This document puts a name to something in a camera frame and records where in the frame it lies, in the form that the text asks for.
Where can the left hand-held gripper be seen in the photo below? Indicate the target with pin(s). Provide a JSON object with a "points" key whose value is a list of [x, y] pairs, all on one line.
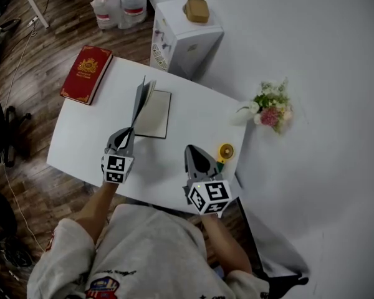
{"points": [[116, 168]]}

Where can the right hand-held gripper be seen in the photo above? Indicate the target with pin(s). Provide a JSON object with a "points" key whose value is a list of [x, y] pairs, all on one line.
{"points": [[210, 195]]}

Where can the grey notebook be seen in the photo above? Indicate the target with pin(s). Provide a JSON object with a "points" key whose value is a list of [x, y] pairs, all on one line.
{"points": [[154, 114]]}

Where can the person's right forearm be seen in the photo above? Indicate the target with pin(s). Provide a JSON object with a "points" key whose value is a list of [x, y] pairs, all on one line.
{"points": [[227, 244]]}

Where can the person's left forearm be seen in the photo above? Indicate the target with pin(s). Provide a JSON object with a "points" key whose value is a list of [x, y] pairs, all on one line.
{"points": [[95, 213]]}

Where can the yellow green handheld fan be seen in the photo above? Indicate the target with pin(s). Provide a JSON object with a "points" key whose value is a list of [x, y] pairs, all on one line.
{"points": [[226, 151]]}

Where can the white table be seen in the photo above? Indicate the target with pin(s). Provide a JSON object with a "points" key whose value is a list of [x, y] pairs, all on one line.
{"points": [[81, 135]]}

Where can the red hardcover book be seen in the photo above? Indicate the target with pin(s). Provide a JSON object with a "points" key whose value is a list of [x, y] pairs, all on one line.
{"points": [[85, 73]]}

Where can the flower bouquet in white vase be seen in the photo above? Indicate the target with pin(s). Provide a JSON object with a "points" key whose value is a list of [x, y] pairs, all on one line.
{"points": [[269, 111]]}

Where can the person's grey sweatshirt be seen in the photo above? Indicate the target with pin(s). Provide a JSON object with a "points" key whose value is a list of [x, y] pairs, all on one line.
{"points": [[149, 254]]}

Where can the white water dispenser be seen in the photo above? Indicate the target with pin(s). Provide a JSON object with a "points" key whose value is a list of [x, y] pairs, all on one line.
{"points": [[190, 48]]}

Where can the group of clear water jugs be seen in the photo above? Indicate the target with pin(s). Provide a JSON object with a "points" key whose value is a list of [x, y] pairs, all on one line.
{"points": [[118, 8]]}

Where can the black round chair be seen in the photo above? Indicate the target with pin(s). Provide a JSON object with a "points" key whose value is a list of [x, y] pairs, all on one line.
{"points": [[0, 213]]}

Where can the black headset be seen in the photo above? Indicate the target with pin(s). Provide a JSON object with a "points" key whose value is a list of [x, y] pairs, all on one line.
{"points": [[15, 254]]}

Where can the white power strip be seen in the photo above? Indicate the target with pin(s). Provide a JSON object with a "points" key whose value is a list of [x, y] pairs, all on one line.
{"points": [[33, 20]]}

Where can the tan lidded box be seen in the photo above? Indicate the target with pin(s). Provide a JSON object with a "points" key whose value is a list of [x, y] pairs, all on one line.
{"points": [[197, 10]]}

